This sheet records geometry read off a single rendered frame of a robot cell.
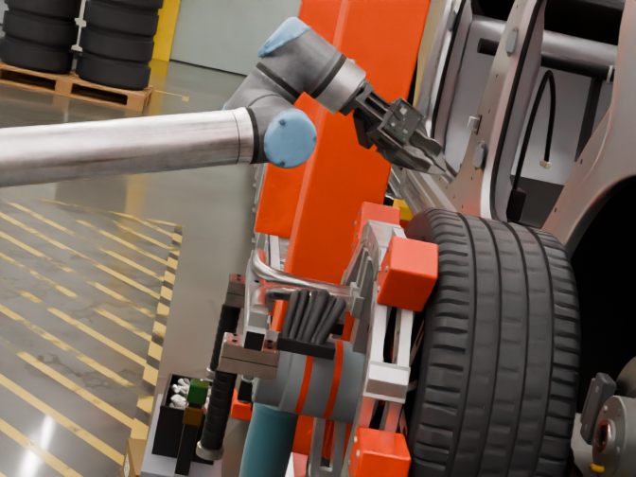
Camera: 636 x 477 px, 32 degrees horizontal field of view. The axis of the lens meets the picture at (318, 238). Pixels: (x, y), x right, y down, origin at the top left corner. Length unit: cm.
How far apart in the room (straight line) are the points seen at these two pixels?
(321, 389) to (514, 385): 37
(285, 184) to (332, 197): 196
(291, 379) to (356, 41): 72
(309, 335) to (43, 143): 49
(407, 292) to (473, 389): 18
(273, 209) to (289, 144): 253
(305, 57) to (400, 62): 43
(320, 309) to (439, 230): 24
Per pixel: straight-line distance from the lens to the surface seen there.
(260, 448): 211
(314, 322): 173
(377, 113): 190
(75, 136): 167
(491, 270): 178
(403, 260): 169
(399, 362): 171
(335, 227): 231
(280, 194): 425
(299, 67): 187
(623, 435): 202
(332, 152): 227
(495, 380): 170
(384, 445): 167
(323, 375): 190
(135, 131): 169
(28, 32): 1021
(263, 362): 175
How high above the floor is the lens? 153
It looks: 13 degrees down
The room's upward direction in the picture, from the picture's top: 13 degrees clockwise
